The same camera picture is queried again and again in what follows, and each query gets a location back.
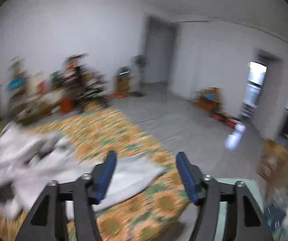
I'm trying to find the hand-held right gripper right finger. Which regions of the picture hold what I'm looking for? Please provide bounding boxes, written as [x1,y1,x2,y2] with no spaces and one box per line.
[176,152,275,241]

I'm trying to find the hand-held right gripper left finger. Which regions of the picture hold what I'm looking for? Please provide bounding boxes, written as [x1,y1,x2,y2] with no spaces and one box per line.
[15,151,117,241]

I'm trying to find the grey checkered knitted blanket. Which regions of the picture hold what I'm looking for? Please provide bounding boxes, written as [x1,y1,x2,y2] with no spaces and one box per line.
[0,123,168,219]

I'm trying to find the sunflower print bedspread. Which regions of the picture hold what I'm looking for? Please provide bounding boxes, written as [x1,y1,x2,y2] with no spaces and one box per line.
[0,108,192,241]

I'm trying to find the mint green sheet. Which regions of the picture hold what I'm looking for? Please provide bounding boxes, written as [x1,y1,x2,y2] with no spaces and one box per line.
[214,178,272,241]

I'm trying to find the red boxes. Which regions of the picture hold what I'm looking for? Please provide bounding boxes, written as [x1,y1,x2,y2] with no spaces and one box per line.
[210,113,237,126]

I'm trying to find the orange bin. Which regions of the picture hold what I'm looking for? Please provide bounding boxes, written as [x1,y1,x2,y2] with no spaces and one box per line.
[59,98,73,114]

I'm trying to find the cardboard box with blue items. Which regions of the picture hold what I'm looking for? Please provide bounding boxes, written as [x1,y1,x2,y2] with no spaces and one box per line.
[196,88,222,112]

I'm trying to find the large cardboard box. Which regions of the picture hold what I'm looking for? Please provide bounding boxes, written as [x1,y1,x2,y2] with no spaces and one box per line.
[257,141,288,189]

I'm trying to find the cardboard box with metal fan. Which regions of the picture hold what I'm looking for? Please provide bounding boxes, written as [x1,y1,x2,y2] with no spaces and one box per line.
[116,66,132,94]

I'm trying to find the clear plastic bag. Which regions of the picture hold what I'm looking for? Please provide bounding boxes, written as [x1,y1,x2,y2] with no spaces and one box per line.
[264,188,288,231]

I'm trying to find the bright window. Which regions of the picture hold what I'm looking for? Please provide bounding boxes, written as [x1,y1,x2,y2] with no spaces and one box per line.
[249,61,268,86]

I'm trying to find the blue plastic basin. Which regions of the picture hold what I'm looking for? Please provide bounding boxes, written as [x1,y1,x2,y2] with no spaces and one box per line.
[7,79,26,89]

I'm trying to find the grey door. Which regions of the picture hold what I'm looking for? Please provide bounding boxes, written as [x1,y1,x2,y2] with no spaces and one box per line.
[144,16,177,84]

